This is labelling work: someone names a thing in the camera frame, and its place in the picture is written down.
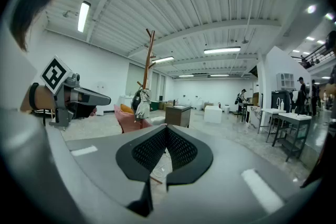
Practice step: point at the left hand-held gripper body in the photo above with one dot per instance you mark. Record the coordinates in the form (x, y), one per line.
(56, 73)

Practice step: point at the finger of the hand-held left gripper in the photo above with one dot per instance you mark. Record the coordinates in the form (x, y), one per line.
(95, 99)
(82, 111)

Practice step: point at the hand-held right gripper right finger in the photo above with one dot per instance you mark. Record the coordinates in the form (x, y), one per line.
(186, 154)

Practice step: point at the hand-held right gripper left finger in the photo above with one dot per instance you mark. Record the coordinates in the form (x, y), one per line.
(147, 149)

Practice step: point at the beige folding umbrella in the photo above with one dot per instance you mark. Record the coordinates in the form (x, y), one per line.
(143, 108)

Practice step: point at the wooden coat rack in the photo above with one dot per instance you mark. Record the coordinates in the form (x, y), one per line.
(149, 60)

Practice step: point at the person's left forearm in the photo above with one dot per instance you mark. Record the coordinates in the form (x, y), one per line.
(46, 98)

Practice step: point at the egg-shaped floor cushion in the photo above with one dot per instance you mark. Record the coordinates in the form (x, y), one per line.
(157, 120)

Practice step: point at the pink blanket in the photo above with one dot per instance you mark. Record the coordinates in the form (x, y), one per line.
(128, 123)

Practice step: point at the orange cushion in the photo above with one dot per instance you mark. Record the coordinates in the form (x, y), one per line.
(127, 108)

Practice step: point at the black wristband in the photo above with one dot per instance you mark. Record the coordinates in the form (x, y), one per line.
(32, 97)

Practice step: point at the brown sink cabinet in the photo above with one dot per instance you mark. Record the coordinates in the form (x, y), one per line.
(178, 116)

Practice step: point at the dark grey bag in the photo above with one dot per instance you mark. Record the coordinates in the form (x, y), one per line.
(135, 102)

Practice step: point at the person's white shirt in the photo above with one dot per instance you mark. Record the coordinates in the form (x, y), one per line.
(15, 73)

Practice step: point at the green bathtub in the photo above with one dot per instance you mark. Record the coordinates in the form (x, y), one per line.
(155, 105)

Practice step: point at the white box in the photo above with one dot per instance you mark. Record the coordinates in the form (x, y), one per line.
(212, 114)

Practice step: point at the red fire extinguisher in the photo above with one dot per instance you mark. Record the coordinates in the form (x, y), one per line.
(220, 106)

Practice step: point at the long ceiling light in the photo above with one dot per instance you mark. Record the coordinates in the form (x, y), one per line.
(219, 75)
(162, 59)
(83, 17)
(186, 75)
(221, 50)

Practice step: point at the black cabinet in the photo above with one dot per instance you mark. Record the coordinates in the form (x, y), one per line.
(275, 99)

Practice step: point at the white glass-door cabinet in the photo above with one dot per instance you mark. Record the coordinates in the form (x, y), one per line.
(285, 81)

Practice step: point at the white metal-frame table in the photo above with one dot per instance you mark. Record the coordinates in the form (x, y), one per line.
(273, 111)

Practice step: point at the grey metal-frame table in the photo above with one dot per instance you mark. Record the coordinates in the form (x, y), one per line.
(295, 118)

